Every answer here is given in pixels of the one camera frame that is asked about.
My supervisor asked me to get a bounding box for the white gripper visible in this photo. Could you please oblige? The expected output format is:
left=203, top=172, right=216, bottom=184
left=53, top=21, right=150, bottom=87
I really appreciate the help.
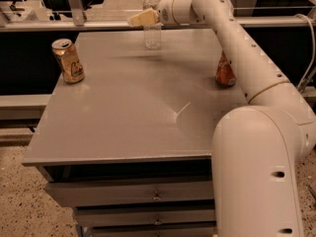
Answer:
left=127, top=0, right=200, bottom=27

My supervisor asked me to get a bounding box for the clear plastic water bottle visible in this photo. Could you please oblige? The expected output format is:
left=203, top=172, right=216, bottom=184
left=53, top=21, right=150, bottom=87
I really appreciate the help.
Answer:
left=143, top=0, right=161, bottom=49

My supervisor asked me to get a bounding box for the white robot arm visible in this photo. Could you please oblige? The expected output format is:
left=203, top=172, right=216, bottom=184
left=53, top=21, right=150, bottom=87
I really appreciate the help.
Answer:
left=127, top=0, right=316, bottom=237

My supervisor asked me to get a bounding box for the gold soda can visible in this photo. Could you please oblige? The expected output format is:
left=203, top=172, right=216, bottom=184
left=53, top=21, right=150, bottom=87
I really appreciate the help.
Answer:
left=51, top=39, right=85, bottom=84

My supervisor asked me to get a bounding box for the orange soda can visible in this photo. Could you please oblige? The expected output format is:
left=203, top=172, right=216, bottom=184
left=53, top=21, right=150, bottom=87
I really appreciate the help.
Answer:
left=215, top=52, right=236, bottom=88

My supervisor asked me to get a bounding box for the grey metal railing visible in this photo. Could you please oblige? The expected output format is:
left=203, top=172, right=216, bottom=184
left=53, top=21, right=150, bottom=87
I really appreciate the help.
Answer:
left=0, top=0, right=316, bottom=34

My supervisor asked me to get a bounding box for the grey drawer cabinet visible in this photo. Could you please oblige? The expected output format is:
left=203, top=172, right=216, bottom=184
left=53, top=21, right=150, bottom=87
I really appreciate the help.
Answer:
left=24, top=30, right=245, bottom=237

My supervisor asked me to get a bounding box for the white cable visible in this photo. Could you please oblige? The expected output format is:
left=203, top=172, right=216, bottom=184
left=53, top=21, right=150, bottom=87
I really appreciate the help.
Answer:
left=294, top=13, right=316, bottom=91

